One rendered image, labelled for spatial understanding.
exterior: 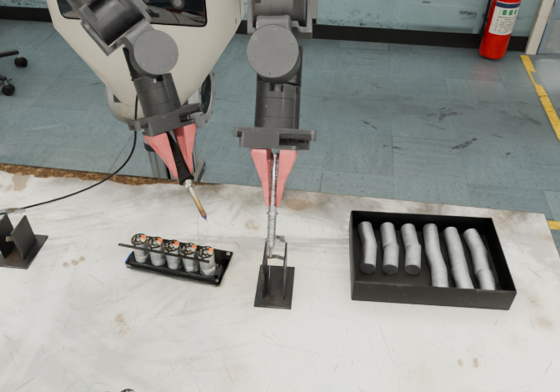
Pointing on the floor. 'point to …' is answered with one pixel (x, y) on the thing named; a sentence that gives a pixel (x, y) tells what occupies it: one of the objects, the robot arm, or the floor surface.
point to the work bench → (305, 284)
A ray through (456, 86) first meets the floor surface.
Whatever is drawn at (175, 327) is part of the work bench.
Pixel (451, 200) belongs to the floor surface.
